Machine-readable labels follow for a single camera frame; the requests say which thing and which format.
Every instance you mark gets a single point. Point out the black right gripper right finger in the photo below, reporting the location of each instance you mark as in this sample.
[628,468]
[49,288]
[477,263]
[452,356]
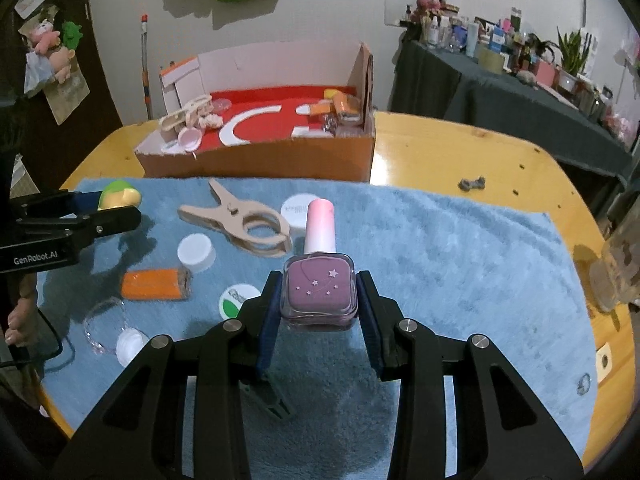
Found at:
[378,317]

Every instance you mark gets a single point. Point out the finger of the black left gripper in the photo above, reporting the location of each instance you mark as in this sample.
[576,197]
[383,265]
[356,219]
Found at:
[80,201]
[102,223]

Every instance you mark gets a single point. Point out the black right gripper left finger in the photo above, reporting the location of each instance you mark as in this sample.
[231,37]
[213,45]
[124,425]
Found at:
[261,318]

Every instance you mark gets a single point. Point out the green logo Cestbon cap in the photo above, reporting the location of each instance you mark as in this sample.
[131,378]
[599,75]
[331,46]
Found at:
[232,299]

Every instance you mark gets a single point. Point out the green yellow squishy toy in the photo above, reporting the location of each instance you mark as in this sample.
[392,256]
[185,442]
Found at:
[119,194]

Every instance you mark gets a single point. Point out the purple nail polish bottle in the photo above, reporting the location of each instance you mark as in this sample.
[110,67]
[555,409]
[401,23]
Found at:
[319,286]

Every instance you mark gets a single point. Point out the plain white bottle cap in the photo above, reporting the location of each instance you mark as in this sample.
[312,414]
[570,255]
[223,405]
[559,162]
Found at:
[196,252]

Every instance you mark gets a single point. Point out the white cap with grey print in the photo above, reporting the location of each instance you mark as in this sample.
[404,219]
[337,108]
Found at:
[295,209]

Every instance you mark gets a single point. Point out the person's hand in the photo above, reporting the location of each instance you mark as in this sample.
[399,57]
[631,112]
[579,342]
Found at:
[23,323]

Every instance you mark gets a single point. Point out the blue fluffy towel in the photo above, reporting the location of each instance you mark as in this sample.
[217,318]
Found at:
[425,337]

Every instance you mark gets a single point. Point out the large beige clothespin on towel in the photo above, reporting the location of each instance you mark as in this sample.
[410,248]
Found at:
[248,224]

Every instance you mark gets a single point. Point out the beige clothespin in box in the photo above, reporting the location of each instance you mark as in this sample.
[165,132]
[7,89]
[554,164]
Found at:
[188,114]

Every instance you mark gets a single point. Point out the pink round compact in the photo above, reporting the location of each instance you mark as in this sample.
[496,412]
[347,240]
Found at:
[190,139]

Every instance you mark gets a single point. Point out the small grey metal piece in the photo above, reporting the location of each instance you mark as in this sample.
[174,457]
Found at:
[467,185]

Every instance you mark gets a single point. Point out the clear plastic box at back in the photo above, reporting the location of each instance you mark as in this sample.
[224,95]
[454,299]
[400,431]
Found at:
[220,105]

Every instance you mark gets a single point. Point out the cardboard box with red bottom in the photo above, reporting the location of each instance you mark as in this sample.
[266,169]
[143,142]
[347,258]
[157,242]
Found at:
[267,131]

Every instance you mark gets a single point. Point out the long orange snack packet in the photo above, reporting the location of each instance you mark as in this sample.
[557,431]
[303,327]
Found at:
[347,109]

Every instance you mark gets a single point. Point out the square orange snack packet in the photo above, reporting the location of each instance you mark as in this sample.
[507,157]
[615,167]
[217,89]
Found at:
[321,108]

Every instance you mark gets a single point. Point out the dark green clothed side table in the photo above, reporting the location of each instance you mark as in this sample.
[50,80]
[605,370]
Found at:
[452,87]

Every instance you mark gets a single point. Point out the potted green plant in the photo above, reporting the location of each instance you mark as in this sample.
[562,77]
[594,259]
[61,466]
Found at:
[575,50]

